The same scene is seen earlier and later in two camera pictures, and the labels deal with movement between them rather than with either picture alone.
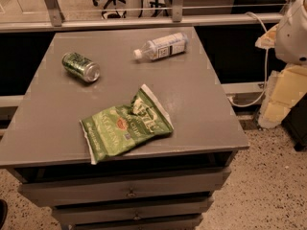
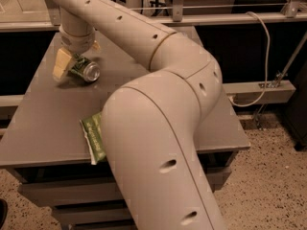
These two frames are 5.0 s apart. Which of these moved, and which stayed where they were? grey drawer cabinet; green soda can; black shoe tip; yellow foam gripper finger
Moved: yellow foam gripper finger
Stayed: black shoe tip; grey drawer cabinet; green soda can
